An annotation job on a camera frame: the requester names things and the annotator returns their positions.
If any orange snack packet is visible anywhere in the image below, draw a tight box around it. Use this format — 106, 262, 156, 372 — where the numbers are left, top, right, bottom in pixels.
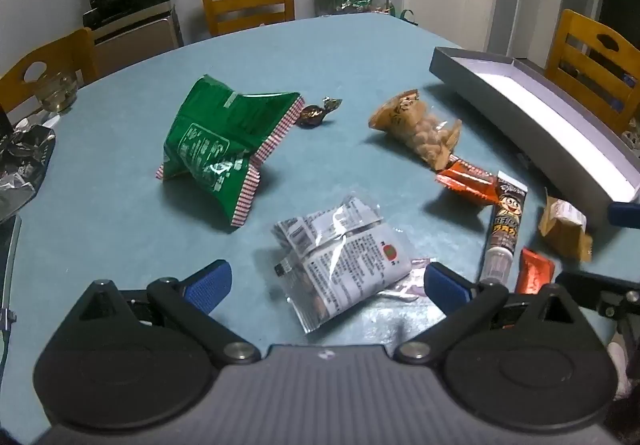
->
435, 158, 498, 208

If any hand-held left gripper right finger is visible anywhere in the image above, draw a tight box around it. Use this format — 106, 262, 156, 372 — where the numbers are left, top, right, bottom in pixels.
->
394, 262, 581, 366

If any tan peanut bag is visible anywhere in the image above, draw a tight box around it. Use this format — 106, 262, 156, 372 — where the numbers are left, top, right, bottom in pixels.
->
368, 89, 463, 171

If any small brown paper packet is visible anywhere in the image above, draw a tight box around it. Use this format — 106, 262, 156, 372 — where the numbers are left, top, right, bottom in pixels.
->
538, 195, 594, 261

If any brown foil candy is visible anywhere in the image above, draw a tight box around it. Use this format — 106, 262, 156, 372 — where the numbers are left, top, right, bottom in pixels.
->
296, 96, 343, 128

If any black cartoon snack stick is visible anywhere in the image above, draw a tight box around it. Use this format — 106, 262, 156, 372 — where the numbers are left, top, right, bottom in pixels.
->
479, 172, 529, 283

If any clear white nut packet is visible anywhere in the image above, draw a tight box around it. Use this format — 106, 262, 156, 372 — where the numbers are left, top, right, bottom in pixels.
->
272, 195, 413, 335

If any grey cardboard box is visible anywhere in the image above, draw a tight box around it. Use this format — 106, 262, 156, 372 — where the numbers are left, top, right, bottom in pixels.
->
429, 46, 640, 203

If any green snack bag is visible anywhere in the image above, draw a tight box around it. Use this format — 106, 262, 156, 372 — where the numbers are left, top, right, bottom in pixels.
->
156, 75, 305, 228

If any silver foil bag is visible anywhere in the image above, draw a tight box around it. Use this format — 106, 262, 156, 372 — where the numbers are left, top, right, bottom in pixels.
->
0, 118, 57, 221

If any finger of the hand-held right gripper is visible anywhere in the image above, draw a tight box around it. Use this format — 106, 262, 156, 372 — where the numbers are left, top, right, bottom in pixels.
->
554, 271, 640, 326
607, 202, 640, 228

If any black and gold water dispenser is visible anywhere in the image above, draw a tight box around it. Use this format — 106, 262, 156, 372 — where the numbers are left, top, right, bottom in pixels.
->
82, 0, 183, 78

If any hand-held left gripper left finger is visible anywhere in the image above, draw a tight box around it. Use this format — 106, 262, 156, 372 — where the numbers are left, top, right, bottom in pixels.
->
75, 259, 262, 367

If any glass cup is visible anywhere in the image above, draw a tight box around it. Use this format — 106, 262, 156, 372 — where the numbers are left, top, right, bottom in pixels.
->
35, 70, 80, 113

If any white fuzzy clothing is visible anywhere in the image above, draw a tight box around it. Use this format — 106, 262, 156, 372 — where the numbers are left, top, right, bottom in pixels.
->
607, 337, 638, 401

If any orange-red foil packet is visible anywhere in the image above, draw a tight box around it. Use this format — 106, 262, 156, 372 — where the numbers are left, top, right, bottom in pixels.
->
515, 247, 556, 295

